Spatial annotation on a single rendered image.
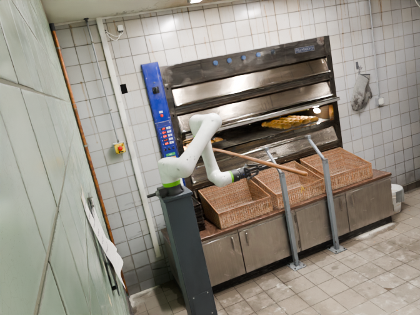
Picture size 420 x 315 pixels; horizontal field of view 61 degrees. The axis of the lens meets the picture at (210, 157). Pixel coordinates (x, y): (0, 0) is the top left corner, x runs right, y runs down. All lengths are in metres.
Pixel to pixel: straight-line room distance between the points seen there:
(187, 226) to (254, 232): 1.05
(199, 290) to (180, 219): 0.56
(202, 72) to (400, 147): 2.74
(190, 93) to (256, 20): 1.01
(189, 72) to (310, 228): 1.92
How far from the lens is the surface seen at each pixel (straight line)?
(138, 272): 3.78
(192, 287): 2.68
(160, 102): 3.42
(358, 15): 4.62
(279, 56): 3.98
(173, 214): 2.44
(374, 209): 4.18
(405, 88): 5.07
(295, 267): 3.69
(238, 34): 3.77
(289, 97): 4.00
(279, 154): 3.96
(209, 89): 3.60
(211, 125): 2.42
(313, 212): 3.68
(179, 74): 3.53
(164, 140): 3.45
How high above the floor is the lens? 1.90
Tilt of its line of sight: 12 degrees down
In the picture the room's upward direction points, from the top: 12 degrees counter-clockwise
